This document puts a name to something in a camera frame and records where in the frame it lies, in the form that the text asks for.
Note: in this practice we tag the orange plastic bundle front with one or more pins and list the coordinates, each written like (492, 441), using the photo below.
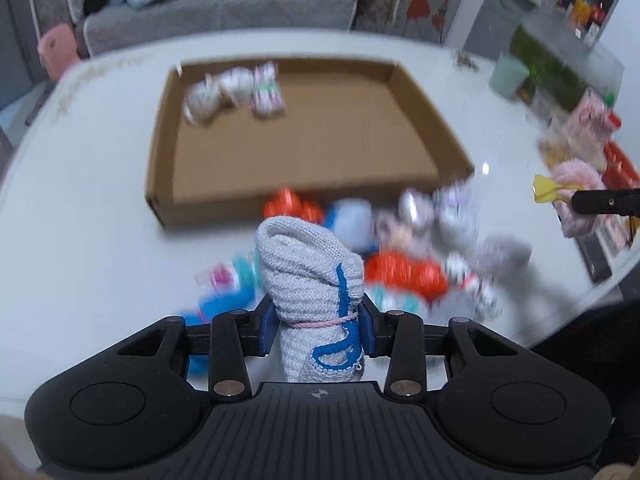
(393, 269)

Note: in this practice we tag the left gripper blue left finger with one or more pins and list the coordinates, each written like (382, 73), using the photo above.
(268, 325)

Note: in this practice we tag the mint green cup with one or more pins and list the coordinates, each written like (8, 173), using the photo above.
(508, 75)

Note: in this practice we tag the bubble wrap bundle teal band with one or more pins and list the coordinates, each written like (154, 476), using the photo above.
(394, 299)

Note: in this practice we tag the silver shiny wrapped bundle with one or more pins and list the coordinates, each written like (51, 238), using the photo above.
(416, 210)

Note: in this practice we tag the mauve cloth roll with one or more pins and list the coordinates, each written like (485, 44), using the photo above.
(395, 236)

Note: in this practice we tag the blue and white sock roll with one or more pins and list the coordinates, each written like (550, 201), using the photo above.
(351, 221)

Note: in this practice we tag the white patterned bundle green band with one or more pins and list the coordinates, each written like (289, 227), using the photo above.
(267, 98)

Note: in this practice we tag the grey knit sock blue trim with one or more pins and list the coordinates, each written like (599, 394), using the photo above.
(316, 285)

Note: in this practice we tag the orange plastic bundle near box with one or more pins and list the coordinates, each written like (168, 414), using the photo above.
(288, 203)

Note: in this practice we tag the bubble wrap bundle purple band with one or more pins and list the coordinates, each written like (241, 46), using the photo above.
(455, 214)

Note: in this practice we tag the grey sofa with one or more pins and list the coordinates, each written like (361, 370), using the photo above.
(120, 27)

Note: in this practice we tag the pink child chair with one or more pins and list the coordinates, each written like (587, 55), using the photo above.
(57, 49)

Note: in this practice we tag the clear bubble wrap bag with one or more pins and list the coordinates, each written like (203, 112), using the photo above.
(500, 256)

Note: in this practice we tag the glass fish tank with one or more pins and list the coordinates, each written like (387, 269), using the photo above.
(561, 63)

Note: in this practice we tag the white green-striped sock roll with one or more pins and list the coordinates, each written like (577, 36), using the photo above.
(203, 100)

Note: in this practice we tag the shallow cardboard box tray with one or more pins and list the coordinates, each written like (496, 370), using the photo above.
(349, 128)

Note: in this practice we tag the white teal-banded small bundle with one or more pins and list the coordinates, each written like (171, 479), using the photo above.
(231, 276)

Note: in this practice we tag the plastic container with snacks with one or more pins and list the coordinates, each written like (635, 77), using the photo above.
(560, 145)

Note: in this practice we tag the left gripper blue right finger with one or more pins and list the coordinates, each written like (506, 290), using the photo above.
(371, 328)

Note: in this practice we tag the pink snack package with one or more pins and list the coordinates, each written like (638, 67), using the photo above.
(588, 127)

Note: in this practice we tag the black smartphone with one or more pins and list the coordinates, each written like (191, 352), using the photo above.
(594, 257)

